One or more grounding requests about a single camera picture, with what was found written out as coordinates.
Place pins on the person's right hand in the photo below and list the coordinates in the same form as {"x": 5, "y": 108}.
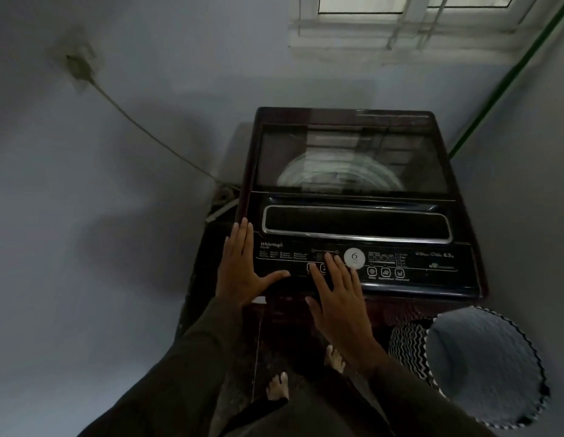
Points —
{"x": 344, "y": 309}

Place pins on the person's left hand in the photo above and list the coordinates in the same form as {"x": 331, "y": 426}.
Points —
{"x": 240, "y": 273}

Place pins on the person's left thumb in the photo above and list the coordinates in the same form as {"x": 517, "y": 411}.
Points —
{"x": 273, "y": 278}

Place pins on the person's right middle finger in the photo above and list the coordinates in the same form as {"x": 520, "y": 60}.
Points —
{"x": 333, "y": 268}

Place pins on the person's right thumb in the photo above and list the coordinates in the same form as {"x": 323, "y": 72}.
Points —
{"x": 314, "y": 309}

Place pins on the person's left forearm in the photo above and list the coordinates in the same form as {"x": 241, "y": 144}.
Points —
{"x": 172, "y": 377}

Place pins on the person's right forearm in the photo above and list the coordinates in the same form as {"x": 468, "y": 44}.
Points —
{"x": 418, "y": 400}

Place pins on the person's right foot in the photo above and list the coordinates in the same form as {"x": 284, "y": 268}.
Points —
{"x": 334, "y": 358}

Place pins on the person's foot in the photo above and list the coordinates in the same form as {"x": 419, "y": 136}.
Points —
{"x": 334, "y": 358}
{"x": 278, "y": 386}

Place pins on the dark maroon top-load washing machine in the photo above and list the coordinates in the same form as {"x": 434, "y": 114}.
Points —
{"x": 354, "y": 186}

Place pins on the white drain pipe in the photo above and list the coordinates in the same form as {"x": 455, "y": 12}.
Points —
{"x": 221, "y": 211}

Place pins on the person's left foot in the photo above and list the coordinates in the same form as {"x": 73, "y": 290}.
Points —
{"x": 278, "y": 386}

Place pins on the zigzag patterned laundry basket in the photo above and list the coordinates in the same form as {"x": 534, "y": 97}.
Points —
{"x": 482, "y": 364}

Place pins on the white window frame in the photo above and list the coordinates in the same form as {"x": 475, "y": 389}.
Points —
{"x": 414, "y": 20}

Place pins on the wall power socket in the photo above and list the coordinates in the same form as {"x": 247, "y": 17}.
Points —
{"x": 79, "y": 68}

